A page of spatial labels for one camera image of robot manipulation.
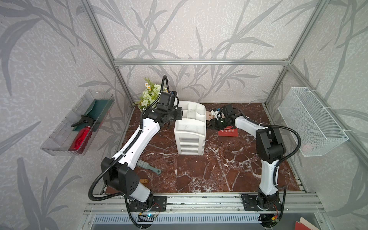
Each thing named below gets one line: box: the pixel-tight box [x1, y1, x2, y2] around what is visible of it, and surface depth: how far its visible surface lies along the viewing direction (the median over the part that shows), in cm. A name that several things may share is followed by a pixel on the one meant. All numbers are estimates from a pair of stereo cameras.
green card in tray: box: [71, 98, 113, 132], surface depth 68 cm
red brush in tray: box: [68, 125, 93, 154], surface depth 60 cm
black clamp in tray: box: [70, 115, 96, 128], surface depth 67 cm
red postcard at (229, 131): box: [218, 125, 239, 138], surface depth 104 cm
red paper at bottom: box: [294, 220, 312, 230], surface depth 69 cm
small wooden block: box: [139, 178, 150, 184], surface depth 82 cm
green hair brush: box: [136, 160, 162, 175], surface depth 88 cm
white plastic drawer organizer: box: [173, 100, 207, 156], surface depth 83 cm
